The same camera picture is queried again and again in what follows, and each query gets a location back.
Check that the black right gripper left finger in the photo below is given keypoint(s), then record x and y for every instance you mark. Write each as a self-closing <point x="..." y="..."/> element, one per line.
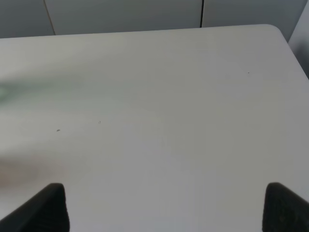
<point x="44" y="212"/>

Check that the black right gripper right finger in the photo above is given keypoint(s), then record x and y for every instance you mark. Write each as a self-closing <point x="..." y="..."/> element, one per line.
<point x="284" y="210"/>

